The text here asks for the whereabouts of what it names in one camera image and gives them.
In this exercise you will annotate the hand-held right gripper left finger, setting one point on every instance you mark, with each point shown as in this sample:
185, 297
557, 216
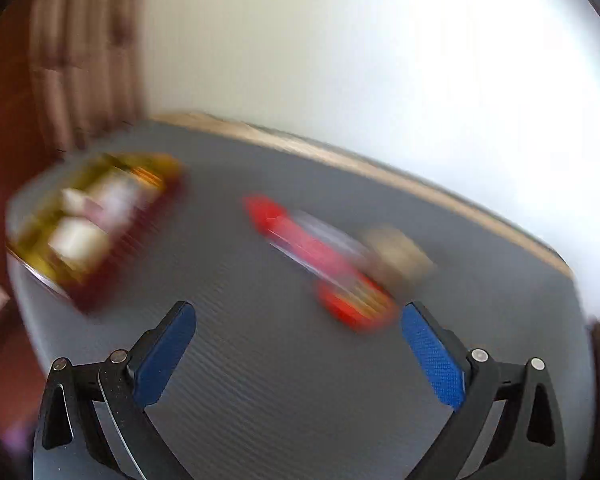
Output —
165, 355

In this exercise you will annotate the yellow striped block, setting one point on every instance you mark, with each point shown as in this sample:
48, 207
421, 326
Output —
147, 175

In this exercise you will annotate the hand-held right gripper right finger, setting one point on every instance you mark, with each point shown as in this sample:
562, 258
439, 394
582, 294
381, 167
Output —
432, 355

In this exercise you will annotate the brown wooden wardrobe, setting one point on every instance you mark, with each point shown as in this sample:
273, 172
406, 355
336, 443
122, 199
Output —
5, 135

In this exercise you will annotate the beige wooden block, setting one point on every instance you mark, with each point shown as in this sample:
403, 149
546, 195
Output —
397, 255

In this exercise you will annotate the beige leaf-print curtain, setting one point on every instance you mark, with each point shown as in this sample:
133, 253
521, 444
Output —
80, 50

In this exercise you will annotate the pink block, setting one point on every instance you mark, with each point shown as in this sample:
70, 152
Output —
320, 250

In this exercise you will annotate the red tin box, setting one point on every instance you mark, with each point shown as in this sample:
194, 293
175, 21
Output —
105, 280

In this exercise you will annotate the grey mesh mat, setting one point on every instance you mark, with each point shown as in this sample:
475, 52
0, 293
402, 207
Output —
260, 360

